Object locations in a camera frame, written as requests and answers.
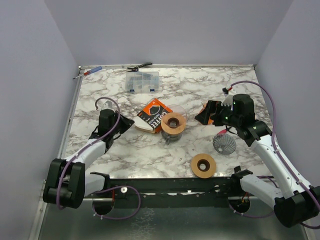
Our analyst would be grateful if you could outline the orange coffee filter box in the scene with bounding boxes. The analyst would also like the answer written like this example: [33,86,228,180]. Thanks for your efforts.
[134,98,172,134]

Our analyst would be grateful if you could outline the grey glass dripper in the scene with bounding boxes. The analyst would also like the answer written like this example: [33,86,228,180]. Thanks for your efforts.
[212,133,237,155]

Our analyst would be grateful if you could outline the wooden dripper ring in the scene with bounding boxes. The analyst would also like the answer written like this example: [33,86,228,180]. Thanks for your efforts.
[160,112,187,136]
[190,153,217,179]

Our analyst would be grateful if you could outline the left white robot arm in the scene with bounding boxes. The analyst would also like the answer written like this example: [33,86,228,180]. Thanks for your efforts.
[42,109,135,209]

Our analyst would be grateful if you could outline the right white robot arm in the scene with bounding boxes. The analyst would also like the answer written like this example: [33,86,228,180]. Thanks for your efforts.
[195,94,320,228]

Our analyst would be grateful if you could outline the clear plastic screw organizer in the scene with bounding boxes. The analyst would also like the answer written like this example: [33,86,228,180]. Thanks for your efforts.
[125,71,160,94]

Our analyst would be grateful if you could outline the red blue screwdriver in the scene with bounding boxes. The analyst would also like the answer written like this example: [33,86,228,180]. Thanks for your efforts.
[73,66,102,80]

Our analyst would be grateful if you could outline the black pliers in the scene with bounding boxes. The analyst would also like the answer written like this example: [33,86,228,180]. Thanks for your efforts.
[127,62,153,72]

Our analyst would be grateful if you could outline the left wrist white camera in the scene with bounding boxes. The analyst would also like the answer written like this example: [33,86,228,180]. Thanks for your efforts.
[101,100,114,110]

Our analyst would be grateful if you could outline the wrist white camera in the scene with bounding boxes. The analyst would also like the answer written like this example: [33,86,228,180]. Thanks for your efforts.
[221,94,233,107]
[101,100,114,110]

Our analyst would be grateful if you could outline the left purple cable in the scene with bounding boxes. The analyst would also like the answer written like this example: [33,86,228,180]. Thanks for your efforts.
[56,96,142,221]

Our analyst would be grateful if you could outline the purple cable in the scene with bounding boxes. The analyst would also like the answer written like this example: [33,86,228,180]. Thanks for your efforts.
[222,80,320,230]
[56,96,142,221]

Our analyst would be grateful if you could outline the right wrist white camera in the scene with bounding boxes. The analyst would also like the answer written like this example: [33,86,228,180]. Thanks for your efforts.
[221,94,233,107]

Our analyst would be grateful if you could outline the pink handled tool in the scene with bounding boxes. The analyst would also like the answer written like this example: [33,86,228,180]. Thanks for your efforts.
[217,128,231,135]

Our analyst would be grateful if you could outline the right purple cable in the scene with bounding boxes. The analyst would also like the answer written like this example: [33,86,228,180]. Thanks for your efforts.
[222,80,320,230]

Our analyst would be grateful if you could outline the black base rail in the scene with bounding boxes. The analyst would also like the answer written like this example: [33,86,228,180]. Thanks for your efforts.
[89,171,266,210]

